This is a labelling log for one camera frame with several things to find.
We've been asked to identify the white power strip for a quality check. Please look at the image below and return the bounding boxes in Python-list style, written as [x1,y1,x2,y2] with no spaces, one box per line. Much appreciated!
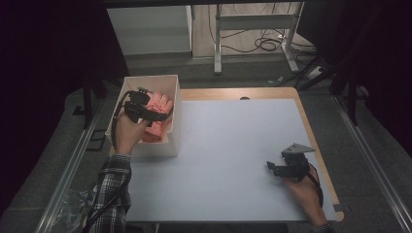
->
[306,65,324,81]

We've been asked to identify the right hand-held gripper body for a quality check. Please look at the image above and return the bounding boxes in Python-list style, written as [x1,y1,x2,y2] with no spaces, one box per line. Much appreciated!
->
[277,143,317,183]

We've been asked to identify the black floor bracket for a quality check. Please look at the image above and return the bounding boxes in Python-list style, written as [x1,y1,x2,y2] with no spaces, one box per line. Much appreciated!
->
[86,128,107,152]

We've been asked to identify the white cabinet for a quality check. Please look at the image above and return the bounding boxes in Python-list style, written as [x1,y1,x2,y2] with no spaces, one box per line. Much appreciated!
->
[106,4,194,61]

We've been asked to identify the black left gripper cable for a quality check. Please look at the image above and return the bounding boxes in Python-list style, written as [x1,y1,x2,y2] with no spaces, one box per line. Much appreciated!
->
[110,90,134,150]

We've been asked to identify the grey metal desk frame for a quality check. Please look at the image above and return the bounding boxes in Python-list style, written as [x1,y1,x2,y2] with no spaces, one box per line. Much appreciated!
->
[213,1,306,76]

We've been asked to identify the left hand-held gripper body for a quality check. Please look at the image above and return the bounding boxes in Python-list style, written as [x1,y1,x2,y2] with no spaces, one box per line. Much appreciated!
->
[123,86,154,124]

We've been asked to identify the black floor cables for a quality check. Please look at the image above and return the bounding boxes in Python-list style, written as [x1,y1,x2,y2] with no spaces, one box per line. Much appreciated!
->
[207,2,318,55]

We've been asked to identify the person's left hand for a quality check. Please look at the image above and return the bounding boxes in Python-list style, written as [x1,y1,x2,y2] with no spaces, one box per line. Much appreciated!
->
[113,111,151,157]

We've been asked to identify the black metal stand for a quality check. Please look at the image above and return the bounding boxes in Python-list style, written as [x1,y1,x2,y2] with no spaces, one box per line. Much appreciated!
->
[329,56,371,127]

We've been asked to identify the light blue table mat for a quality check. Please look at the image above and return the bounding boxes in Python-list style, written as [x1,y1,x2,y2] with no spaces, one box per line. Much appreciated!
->
[124,98,338,223]

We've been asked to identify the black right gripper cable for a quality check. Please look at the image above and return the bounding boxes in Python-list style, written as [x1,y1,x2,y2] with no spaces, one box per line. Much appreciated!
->
[307,163,325,210]

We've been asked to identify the aluminium rail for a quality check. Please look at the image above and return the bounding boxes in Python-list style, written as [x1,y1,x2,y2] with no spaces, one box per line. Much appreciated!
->
[332,94,412,233]
[34,98,106,233]

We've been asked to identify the person's right hand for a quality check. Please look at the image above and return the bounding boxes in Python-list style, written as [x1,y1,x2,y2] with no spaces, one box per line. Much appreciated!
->
[283,171,327,228]

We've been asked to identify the clear plastic bag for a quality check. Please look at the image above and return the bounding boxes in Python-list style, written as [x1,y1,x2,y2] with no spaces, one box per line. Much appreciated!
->
[58,185,98,233]

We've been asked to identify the pink winter glove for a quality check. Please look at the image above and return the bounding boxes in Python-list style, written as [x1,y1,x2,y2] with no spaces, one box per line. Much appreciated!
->
[141,91,175,144]

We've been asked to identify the black tripod stand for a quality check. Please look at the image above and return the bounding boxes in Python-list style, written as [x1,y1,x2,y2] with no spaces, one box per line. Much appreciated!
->
[72,72,110,130]

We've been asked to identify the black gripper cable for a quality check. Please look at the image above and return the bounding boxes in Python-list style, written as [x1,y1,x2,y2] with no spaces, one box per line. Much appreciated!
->
[307,163,325,210]
[110,90,134,150]

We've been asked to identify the white box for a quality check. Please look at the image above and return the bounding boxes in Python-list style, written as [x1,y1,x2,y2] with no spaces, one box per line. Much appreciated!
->
[105,74,182,158]

